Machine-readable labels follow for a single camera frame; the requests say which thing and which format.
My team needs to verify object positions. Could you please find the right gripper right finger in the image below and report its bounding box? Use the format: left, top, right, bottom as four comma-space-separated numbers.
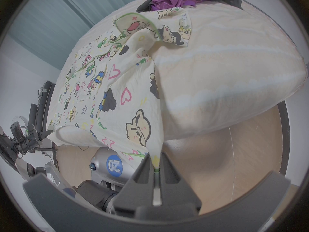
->
158, 151, 202, 212

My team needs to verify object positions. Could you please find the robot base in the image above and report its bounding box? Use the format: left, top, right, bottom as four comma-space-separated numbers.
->
14, 147, 137, 213

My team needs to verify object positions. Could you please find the blue-green curtain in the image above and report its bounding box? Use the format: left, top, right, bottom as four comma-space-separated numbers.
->
6, 0, 157, 72

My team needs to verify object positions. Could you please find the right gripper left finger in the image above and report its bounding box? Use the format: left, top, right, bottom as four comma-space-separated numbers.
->
113, 152, 156, 214

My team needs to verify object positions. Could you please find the white printed pyjama top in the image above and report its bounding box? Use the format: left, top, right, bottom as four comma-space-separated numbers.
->
46, 6, 192, 176

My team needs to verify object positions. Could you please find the purple garment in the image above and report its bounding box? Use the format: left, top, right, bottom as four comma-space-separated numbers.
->
149, 0, 207, 11

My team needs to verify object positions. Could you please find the bed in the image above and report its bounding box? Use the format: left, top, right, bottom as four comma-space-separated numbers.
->
45, 0, 309, 178

